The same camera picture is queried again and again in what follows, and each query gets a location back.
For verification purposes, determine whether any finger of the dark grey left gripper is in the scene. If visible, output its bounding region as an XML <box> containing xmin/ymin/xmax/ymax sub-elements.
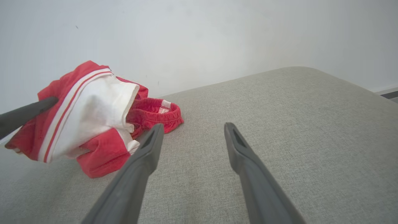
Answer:
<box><xmin>0</xmin><ymin>96</ymin><xmax>58</xmax><ymax>139</ymax></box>

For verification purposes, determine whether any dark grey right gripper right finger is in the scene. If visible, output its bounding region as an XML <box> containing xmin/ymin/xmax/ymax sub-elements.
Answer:
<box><xmin>224</xmin><ymin>122</ymin><xmax>307</xmax><ymax>224</ymax></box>

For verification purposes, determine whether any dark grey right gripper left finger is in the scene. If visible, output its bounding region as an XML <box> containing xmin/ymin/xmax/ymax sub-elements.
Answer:
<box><xmin>81</xmin><ymin>124</ymin><xmax>164</xmax><ymax>224</ymax></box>

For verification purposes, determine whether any red white basketball jersey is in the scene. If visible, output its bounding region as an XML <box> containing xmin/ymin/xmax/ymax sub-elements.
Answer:
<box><xmin>5</xmin><ymin>61</ymin><xmax>149</xmax><ymax>164</ymax></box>

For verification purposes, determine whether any white and dark baseboard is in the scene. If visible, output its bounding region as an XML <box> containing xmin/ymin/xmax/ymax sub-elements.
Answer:
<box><xmin>375</xmin><ymin>86</ymin><xmax>398</xmax><ymax>103</ymax></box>

